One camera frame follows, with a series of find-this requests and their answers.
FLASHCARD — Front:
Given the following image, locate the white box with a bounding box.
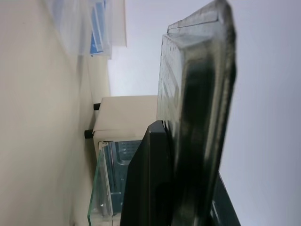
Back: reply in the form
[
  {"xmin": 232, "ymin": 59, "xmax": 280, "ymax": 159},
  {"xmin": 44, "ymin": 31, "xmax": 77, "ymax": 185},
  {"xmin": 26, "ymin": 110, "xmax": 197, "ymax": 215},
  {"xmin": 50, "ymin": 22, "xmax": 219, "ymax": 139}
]
[{"xmin": 104, "ymin": 0, "xmax": 128, "ymax": 48}]

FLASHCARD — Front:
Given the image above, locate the clear plastic storage box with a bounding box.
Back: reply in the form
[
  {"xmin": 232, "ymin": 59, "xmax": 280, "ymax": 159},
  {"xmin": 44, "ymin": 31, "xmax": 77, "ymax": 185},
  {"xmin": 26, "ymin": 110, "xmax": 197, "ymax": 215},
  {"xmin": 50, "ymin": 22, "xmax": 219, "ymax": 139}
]
[{"xmin": 50, "ymin": 0, "xmax": 113, "ymax": 59}]

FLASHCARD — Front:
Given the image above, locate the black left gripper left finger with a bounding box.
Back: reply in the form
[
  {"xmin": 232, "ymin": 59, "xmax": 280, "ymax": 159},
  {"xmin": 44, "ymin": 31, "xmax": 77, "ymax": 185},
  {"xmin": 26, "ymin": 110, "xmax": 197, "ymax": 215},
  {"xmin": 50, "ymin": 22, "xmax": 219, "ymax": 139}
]
[{"xmin": 119, "ymin": 120, "xmax": 176, "ymax": 226}]

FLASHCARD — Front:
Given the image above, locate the glass toaster oven door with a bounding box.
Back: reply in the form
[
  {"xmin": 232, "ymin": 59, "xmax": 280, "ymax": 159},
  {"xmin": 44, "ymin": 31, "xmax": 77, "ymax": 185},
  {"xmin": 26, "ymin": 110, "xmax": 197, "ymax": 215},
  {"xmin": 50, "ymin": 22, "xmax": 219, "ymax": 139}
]
[{"xmin": 87, "ymin": 140, "xmax": 114, "ymax": 226}]

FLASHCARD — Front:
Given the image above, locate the cream toaster oven body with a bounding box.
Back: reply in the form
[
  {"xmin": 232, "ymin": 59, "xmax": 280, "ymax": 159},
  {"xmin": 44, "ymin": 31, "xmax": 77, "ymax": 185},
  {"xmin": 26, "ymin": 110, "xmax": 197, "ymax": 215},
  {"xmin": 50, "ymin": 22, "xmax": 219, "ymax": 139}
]
[{"xmin": 93, "ymin": 95, "xmax": 158, "ymax": 226}]

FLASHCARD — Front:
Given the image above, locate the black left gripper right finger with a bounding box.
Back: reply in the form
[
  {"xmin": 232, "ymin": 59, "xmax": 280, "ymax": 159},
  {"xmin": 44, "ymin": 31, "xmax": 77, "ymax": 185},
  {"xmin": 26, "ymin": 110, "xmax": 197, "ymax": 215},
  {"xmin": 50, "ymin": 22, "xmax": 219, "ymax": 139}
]
[{"xmin": 157, "ymin": 0, "xmax": 242, "ymax": 226}]

